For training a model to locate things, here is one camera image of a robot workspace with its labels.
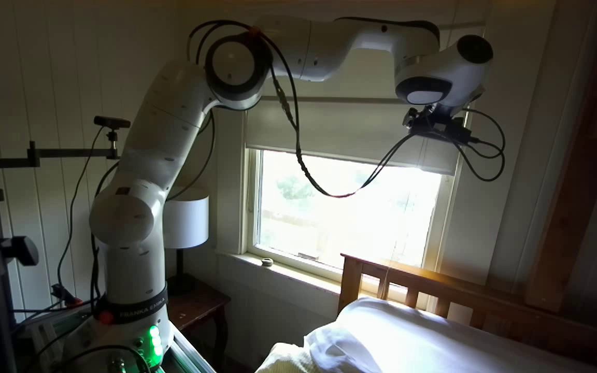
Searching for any white shade table lamp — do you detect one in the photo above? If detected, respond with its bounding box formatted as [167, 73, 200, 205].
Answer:
[161, 195, 211, 277]

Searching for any wooden bed headboard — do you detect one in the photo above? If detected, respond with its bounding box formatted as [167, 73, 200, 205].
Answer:
[337, 251, 597, 369]

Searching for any beige roman shade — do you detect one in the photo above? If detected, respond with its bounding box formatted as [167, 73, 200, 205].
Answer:
[243, 24, 484, 176]

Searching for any cream blanket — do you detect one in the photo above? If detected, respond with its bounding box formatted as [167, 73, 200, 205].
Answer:
[254, 324, 383, 373]

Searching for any wooden bunk bed frame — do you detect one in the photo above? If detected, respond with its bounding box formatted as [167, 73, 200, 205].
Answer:
[524, 0, 597, 312]

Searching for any black round knob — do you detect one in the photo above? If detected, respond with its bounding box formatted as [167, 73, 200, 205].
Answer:
[0, 234, 39, 267]

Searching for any white sheeted mattress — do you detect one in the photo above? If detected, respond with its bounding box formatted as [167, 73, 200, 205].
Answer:
[335, 296, 597, 373]

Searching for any white framed window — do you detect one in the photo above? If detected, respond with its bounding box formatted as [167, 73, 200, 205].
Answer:
[241, 144, 451, 281]

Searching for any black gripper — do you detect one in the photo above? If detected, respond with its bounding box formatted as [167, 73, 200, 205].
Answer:
[402, 103, 456, 140]

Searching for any small black webcam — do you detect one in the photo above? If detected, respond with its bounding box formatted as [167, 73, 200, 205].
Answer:
[91, 114, 132, 132]

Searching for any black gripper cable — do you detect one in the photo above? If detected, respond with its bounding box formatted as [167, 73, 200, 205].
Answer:
[187, 19, 418, 201]

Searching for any thin black looped cable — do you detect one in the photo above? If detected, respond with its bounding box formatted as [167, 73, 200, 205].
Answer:
[451, 105, 508, 184]

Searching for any dark wooden nightstand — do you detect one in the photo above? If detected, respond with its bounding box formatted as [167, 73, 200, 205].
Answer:
[164, 274, 232, 369]

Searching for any black clamp bar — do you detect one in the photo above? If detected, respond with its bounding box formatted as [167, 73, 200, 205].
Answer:
[0, 140, 123, 170]

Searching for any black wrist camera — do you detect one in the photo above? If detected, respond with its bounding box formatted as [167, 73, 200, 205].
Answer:
[444, 123, 481, 144]

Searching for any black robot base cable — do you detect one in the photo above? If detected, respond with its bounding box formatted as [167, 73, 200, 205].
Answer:
[53, 126, 123, 317]

